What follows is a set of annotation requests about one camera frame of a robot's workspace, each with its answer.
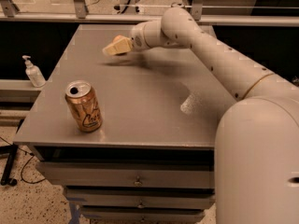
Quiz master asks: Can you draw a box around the bottom grey drawer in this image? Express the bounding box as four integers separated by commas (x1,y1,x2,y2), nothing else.
80,207,205,223

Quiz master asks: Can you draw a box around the grey drawer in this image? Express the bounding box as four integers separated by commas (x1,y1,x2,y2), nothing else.
64,188,214,209
36,162,214,189
80,207,205,223

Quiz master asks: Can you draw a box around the black stand leg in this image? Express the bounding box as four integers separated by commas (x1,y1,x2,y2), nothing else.
0,137,20,187

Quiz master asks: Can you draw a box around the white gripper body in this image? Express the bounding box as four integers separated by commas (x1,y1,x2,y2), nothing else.
130,22,150,50

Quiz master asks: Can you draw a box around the black cable on floor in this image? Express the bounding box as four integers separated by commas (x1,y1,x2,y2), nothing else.
0,136,47,185

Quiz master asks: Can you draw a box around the orange fruit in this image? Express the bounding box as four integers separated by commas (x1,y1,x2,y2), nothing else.
112,35,124,42

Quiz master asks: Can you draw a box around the white pump bottle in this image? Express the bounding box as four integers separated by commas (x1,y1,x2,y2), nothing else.
22,55,46,88

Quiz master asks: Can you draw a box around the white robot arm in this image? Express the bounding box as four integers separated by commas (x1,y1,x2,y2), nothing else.
103,7,299,224

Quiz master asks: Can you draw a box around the gold soda can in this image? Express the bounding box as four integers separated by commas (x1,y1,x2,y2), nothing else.
64,80,102,133

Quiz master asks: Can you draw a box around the metal railing frame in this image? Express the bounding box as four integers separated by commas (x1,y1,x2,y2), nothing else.
0,0,299,26

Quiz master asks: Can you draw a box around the grey drawer cabinet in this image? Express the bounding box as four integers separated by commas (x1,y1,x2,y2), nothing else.
13,24,237,224

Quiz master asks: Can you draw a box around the top grey drawer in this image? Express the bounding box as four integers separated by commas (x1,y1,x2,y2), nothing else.
36,162,214,189

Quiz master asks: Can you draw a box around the middle grey drawer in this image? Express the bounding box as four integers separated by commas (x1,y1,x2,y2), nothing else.
64,188,214,209

